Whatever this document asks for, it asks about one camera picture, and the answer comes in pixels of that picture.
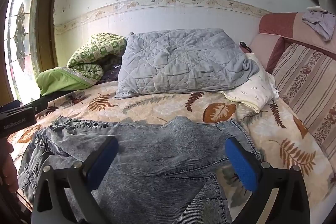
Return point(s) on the leaf print blanket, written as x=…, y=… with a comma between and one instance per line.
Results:
x=262, y=132

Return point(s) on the grey denim pants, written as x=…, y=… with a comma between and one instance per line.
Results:
x=157, y=155

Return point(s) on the white floral cloth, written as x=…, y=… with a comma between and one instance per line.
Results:
x=252, y=90

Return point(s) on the striped floral cushion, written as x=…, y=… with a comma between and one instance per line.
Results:
x=307, y=82

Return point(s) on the striped sofa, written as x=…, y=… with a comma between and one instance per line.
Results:
x=275, y=23

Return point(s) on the grey quilted pillow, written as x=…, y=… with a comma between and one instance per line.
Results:
x=178, y=61

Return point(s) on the dark purple cloth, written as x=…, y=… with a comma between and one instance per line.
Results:
x=110, y=70

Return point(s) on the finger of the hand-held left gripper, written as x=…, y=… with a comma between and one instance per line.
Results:
x=39, y=104

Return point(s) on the crumpled grey cloth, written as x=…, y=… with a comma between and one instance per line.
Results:
x=319, y=22

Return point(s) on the stained glass window pane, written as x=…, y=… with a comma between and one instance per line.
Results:
x=21, y=29

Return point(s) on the wooden window frame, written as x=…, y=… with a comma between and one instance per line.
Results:
x=47, y=16

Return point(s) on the black hair clip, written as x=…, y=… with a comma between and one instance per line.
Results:
x=244, y=45

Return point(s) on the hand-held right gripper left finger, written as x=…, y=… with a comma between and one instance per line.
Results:
x=105, y=158

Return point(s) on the green patterned quilt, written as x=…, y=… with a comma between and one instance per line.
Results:
x=86, y=56

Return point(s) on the person's left hand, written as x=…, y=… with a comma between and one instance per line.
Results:
x=8, y=171

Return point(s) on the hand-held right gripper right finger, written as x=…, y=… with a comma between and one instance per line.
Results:
x=241, y=163

